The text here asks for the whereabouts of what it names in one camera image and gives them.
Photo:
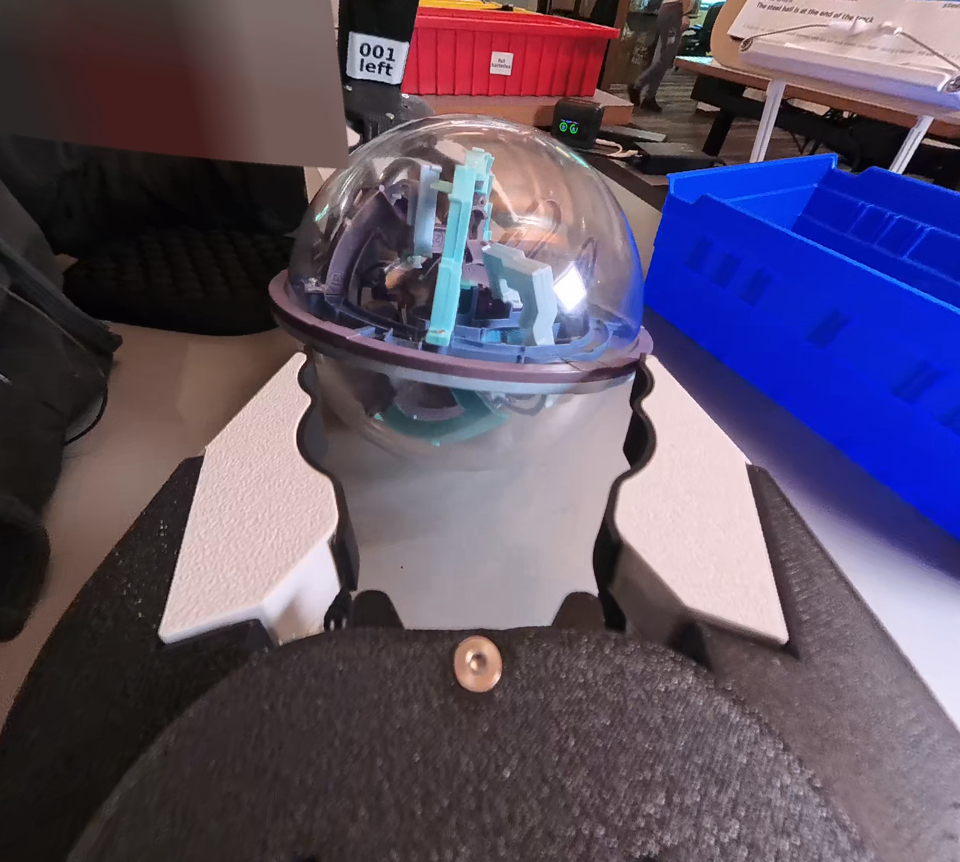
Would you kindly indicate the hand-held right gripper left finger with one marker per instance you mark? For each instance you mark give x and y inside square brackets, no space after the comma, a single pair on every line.
[248,532]

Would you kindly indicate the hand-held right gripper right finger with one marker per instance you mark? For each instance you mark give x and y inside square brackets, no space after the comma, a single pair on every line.
[698,532]

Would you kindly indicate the clear maze ball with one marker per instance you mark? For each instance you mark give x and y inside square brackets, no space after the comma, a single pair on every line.
[465,292]

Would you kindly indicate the yellow plastic bin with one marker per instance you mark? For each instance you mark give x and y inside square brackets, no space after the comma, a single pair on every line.
[465,4]

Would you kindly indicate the red plastic bin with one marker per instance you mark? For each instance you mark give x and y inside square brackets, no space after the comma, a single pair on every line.
[503,52]

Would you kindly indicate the small black device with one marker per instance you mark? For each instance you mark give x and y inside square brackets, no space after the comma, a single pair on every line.
[578,124]

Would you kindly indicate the person's black clothing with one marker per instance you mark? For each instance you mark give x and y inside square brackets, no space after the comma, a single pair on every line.
[38,442]

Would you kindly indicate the blue plastic tray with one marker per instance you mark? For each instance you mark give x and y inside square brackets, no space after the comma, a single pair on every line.
[825,307]

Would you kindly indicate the black mesh chair seat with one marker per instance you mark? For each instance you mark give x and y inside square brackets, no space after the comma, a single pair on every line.
[180,254]

